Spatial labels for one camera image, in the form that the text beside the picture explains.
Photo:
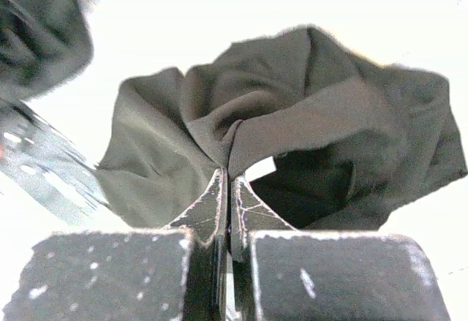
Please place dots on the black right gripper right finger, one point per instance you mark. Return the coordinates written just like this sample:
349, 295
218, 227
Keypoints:
282, 273

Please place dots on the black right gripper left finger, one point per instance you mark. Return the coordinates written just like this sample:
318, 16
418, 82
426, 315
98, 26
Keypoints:
105, 270

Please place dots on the black shirt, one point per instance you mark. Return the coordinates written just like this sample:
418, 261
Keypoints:
43, 43
352, 141

